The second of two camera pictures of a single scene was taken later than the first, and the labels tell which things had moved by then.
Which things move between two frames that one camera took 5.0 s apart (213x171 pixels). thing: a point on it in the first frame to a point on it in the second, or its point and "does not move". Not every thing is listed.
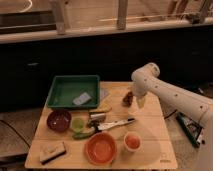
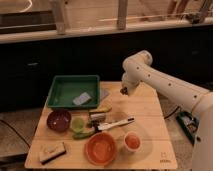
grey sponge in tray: [82, 98] does not move
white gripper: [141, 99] to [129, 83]
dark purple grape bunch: [128, 100] to [124, 91]
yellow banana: [103, 109] does not move
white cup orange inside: [132, 141] does not move
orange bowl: [100, 148] does not move
